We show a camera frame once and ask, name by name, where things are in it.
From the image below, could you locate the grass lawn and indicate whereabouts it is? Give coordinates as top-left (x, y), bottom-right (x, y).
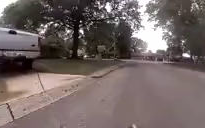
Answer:
top-left (33, 58), bottom-right (123, 76)

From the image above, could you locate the group of trees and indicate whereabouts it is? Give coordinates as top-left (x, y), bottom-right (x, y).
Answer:
top-left (144, 0), bottom-right (205, 63)

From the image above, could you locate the grey asphalt road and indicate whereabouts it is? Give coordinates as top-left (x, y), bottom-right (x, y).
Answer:
top-left (0, 59), bottom-right (205, 128)

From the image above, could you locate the large dark tree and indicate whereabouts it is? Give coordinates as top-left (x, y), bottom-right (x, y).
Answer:
top-left (0, 0), bottom-right (144, 61)

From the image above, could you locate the white vehicle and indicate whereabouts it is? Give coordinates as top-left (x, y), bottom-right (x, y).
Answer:
top-left (0, 23), bottom-right (43, 71)

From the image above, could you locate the mailbox on post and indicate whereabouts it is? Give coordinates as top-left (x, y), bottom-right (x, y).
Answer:
top-left (96, 45), bottom-right (107, 62)

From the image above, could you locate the concrete driveway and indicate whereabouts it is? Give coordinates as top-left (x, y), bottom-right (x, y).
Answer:
top-left (0, 71), bottom-right (87, 108)

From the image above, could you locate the concrete kerb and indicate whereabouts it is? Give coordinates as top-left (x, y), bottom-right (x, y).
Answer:
top-left (0, 62), bottom-right (126, 128)

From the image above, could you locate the grass verge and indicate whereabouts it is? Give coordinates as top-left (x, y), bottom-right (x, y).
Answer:
top-left (169, 61), bottom-right (205, 75)

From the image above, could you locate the building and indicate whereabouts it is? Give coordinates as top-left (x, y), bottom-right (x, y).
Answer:
top-left (39, 34), bottom-right (72, 60)

